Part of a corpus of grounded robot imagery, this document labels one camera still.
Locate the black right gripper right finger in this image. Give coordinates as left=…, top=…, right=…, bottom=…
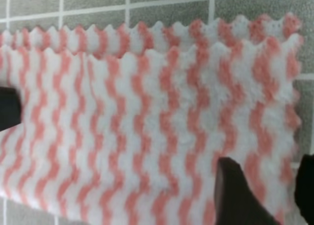
left=294, top=155, right=314, bottom=225

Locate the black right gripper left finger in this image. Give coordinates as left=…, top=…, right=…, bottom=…
left=214, top=157, right=279, bottom=225

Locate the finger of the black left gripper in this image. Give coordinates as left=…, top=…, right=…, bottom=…
left=0, top=87, right=22, bottom=131

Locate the pink white wavy striped towel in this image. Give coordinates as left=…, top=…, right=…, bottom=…
left=0, top=13, right=303, bottom=225

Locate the grey checked tablecloth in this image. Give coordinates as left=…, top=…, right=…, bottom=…
left=0, top=0, right=314, bottom=225

